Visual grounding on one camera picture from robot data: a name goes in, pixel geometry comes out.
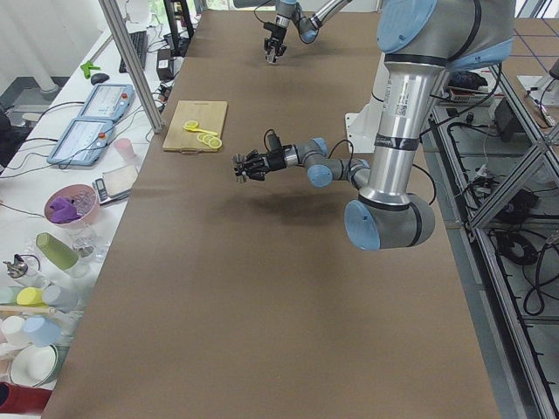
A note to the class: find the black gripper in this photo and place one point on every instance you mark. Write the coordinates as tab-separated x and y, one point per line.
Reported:
276	33
274	161

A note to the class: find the small clear glass cup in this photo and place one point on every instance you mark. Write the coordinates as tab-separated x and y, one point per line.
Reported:
271	57

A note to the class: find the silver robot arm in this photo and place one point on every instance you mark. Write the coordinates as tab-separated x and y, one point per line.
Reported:
291	12
420	40

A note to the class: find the pink plastic cup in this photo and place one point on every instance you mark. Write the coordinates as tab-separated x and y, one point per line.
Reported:
124	148

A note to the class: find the yellow cup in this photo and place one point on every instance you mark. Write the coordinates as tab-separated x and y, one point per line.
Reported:
30	296

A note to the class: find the light blue cup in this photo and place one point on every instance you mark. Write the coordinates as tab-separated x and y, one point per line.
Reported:
42	331

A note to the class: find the mint green cup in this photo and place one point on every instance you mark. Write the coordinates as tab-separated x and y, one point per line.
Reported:
8	295

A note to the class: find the lemon slice far end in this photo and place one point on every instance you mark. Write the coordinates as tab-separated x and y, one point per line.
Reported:
216	145

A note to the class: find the bamboo cutting board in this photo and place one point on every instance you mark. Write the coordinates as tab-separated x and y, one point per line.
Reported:
210	116

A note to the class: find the lemon slice on spoon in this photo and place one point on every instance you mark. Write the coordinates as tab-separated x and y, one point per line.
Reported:
191	125

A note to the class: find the black keyboard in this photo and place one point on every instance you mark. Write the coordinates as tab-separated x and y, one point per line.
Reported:
139	40

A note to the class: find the digital kitchen scale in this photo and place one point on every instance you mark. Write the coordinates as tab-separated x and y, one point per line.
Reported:
116	184

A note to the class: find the upper teach pendant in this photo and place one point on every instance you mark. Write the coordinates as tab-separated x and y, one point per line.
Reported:
107	102

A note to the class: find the teach pendant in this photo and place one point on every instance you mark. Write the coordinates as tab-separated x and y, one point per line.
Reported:
82	143
107	102

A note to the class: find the lower teach pendant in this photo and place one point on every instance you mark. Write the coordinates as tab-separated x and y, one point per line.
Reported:
82	143

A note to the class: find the black computer mouse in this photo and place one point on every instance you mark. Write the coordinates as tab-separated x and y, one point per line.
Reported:
99	78

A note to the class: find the wine glass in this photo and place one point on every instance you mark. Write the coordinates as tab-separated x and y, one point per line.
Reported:
84	242

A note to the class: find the green clamp tool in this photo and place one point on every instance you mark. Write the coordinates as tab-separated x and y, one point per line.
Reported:
87	68

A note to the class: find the pink bowl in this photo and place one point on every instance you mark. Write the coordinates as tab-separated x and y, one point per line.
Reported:
84	197

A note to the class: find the purple cloth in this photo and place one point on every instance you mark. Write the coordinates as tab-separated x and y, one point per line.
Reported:
62	210

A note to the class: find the green tumbler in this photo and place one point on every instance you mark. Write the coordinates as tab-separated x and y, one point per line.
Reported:
57	252

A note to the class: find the black power box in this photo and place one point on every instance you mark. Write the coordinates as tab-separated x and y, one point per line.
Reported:
508	126

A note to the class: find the white bowl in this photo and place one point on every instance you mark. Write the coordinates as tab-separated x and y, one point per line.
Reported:
34	366

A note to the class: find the red thermos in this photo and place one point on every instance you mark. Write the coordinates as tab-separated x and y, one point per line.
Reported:
16	399

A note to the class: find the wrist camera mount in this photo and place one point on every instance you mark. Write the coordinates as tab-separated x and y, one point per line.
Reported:
272	141

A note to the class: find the white pedestal column base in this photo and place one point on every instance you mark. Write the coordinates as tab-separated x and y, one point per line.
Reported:
362	127

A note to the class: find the aluminium frame post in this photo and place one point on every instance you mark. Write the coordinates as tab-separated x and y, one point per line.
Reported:
125	47

